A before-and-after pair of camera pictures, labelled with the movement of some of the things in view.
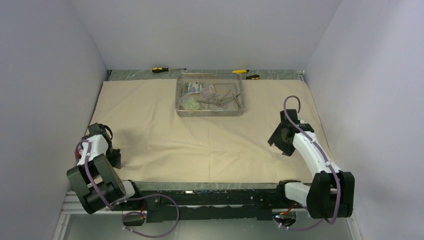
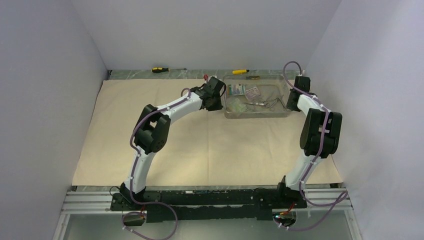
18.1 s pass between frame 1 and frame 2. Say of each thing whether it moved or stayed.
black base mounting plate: stayed
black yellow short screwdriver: stayed
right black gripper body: moved
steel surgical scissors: moved
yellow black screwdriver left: stayed
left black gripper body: moved
